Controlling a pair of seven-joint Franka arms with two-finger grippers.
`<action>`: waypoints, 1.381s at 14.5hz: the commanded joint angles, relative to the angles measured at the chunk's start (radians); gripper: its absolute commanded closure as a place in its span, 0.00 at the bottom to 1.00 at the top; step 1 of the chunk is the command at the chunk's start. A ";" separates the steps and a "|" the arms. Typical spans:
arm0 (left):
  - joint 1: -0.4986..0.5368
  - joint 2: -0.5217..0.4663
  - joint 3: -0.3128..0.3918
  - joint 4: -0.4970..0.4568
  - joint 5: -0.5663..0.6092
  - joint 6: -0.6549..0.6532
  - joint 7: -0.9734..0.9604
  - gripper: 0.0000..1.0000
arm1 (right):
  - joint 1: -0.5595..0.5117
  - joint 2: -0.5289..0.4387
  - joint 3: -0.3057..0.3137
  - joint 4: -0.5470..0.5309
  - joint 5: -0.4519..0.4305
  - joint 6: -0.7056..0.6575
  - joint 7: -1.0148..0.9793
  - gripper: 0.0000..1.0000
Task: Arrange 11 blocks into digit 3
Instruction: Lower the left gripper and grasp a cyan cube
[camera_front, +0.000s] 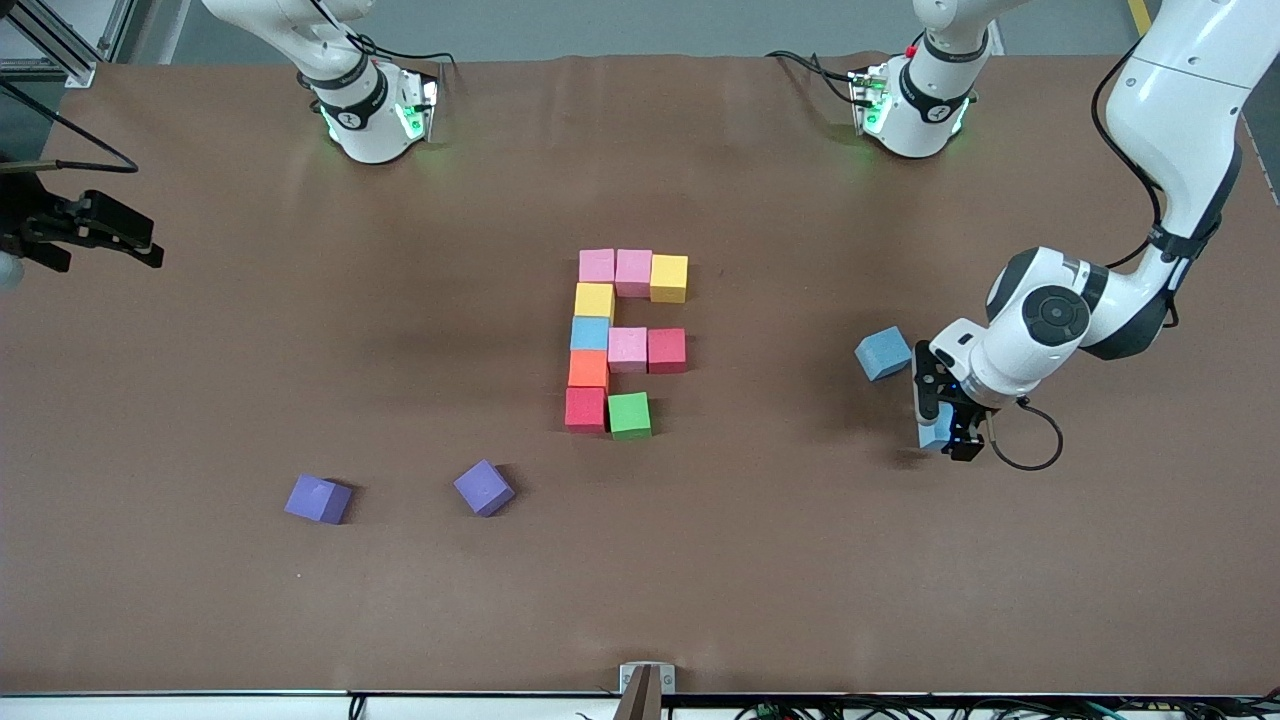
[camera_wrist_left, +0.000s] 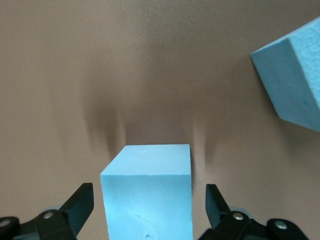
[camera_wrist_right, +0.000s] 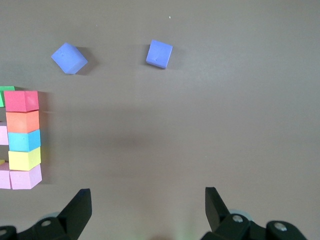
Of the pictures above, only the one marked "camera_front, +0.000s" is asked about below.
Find black left arm base cable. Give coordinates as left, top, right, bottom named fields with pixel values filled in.
left=766, top=50, right=866, bottom=106

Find grey metal camera bracket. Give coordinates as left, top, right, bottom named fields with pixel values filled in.
left=619, top=662, right=676, bottom=720

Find red foam cube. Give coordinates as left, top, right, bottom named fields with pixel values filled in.
left=564, top=387, right=608, bottom=435
left=647, top=327, right=689, bottom=375

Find brown table mat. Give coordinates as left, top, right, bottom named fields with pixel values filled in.
left=0, top=52, right=1280, bottom=696

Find green foam cube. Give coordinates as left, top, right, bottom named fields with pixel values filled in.
left=608, top=392, right=653, bottom=442

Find black cable bundle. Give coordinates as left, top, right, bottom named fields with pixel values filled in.
left=735, top=696, right=1280, bottom=720

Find purple foam cube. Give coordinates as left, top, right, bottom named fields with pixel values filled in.
left=284, top=474, right=354, bottom=526
left=453, top=459, right=516, bottom=518

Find black right arm base cable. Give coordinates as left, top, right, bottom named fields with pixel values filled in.
left=310, top=0, right=456, bottom=69

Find white table edge rail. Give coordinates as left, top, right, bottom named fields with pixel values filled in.
left=0, top=688, right=1280, bottom=720

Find black arm base cable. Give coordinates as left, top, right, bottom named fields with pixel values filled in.
left=766, top=50, right=866, bottom=106
left=310, top=0, right=456, bottom=69

